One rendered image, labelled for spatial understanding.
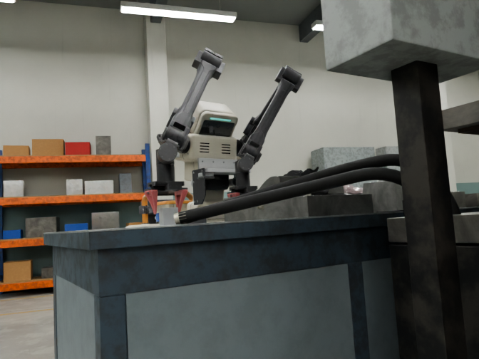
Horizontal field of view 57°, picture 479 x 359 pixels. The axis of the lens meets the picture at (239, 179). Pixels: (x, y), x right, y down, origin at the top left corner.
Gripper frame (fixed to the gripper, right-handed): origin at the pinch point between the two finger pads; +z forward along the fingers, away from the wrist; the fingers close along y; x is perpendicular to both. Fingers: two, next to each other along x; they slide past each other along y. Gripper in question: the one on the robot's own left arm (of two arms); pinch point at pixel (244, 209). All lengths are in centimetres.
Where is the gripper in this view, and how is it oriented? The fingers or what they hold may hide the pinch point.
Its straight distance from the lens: 178.2
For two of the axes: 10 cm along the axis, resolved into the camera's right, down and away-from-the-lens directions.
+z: 0.7, 9.9, -1.1
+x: -5.4, 1.3, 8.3
